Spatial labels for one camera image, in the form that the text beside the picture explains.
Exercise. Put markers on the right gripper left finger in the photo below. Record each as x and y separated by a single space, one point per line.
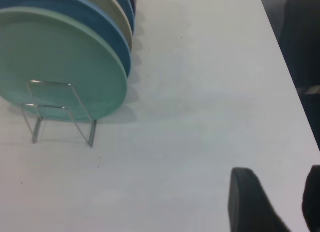
247 204

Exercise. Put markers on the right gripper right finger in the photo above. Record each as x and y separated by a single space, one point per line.
313 199

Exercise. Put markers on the green plate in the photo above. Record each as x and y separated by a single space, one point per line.
62 67

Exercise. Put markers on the blue plate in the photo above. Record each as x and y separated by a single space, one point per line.
75 9
126 2

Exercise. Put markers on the beige plate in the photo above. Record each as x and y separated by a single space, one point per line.
110 7

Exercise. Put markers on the dark chair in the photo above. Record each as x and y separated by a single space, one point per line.
302 42

